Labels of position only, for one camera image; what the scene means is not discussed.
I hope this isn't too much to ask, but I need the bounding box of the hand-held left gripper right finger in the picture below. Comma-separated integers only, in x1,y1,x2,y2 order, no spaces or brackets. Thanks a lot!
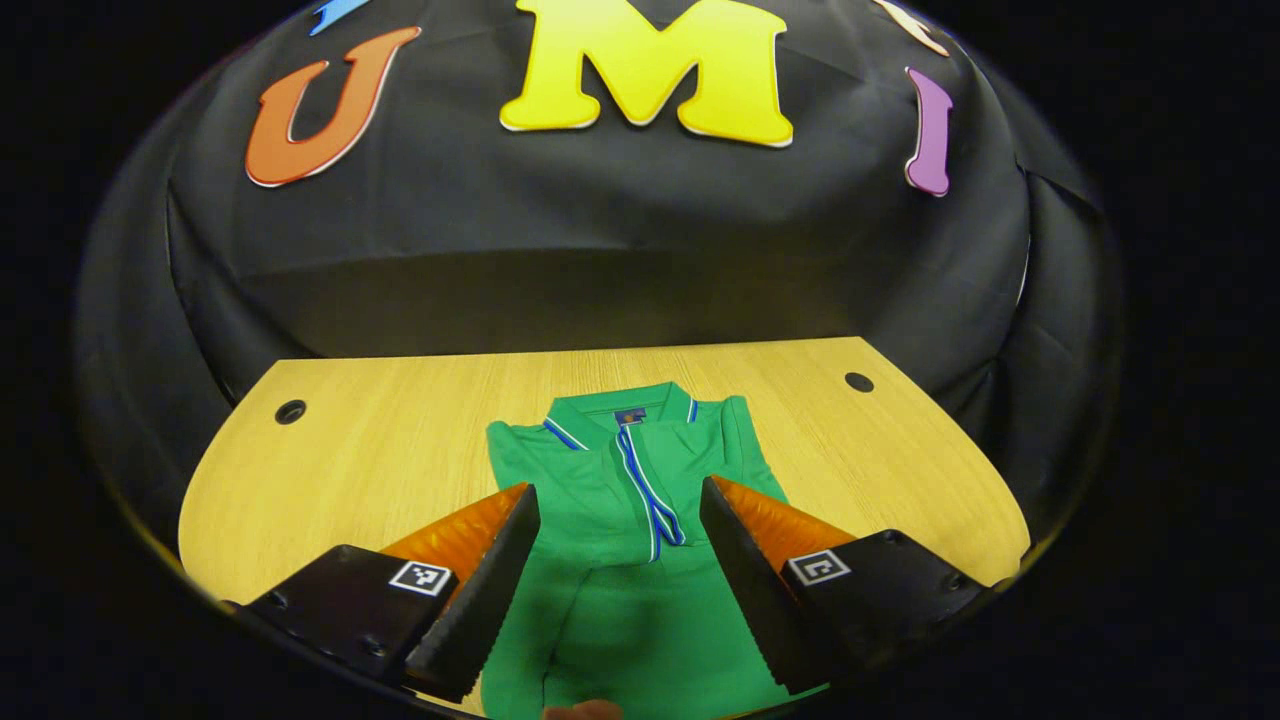
698,475,991,696

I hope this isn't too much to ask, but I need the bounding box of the green T-shirt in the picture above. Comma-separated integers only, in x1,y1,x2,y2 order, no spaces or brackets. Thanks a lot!
480,382,831,720

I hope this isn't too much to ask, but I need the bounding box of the black backdrop cloth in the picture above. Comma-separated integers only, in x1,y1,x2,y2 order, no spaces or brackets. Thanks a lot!
75,0,1126,561

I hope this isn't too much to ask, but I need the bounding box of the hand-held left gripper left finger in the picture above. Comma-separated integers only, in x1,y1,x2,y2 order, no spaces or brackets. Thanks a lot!
235,483,542,704

